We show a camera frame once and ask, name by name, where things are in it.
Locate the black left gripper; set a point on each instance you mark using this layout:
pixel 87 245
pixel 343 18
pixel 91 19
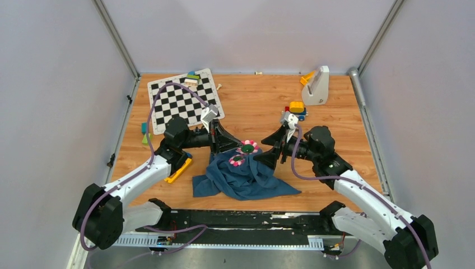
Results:
pixel 221 140

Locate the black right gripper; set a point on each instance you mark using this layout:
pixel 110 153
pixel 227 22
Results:
pixel 277 138

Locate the pink white flower brooch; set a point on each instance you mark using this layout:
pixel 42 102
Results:
pixel 248 147

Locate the blue garment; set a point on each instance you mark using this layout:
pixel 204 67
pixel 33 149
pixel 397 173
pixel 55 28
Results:
pixel 250 181

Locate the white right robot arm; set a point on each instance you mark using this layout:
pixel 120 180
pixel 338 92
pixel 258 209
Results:
pixel 405 240

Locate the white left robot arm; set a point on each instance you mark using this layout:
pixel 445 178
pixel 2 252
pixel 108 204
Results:
pixel 104 212

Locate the colourful toy car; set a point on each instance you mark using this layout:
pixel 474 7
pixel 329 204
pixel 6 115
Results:
pixel 297 108

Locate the black white checkerboard mat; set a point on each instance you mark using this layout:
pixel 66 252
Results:
pixel 174 101

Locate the white wedge stand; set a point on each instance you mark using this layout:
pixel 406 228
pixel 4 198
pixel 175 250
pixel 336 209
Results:
pixel 316 91

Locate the stacked toy bricks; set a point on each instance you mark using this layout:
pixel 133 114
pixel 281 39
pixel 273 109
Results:
pixel 192 79

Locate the orange toy piece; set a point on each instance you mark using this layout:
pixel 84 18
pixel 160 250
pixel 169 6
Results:
pixel 306 78

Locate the green toy block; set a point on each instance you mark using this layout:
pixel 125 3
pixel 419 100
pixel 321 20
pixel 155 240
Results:
pixel 146 139

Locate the teal toy block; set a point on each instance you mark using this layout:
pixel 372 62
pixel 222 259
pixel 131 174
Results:
pixel 144 127

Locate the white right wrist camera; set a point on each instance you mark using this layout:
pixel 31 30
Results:
pixel 289 121

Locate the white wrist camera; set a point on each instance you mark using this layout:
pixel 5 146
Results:
pixel 289 121
pixel 209 113

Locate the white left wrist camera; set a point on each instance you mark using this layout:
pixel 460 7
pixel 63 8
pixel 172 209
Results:
pixel 209 113

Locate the yellow plastic frame toy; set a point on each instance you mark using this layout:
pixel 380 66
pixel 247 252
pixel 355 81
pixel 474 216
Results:
pixel 171 179

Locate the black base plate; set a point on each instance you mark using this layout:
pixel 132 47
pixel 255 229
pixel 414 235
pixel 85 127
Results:
pixel 225 226

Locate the white slotted cable duct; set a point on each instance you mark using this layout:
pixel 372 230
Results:
pixel 310 243

